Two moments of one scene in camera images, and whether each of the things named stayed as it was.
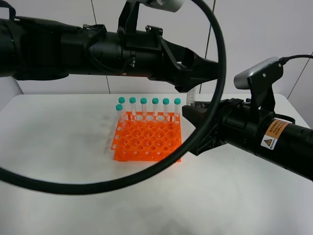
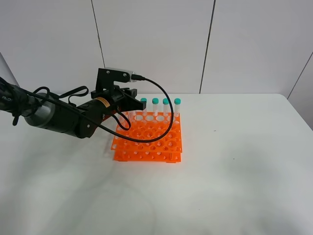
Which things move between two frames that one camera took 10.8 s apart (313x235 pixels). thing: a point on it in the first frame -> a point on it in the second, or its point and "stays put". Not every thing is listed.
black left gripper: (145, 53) -> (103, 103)
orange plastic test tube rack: (146, 136) stays put
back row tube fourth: (155, 102) stays put
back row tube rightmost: (177, 102) stays put
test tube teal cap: (190, 97) -> (122, 120)
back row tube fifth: (166, 103) stays put
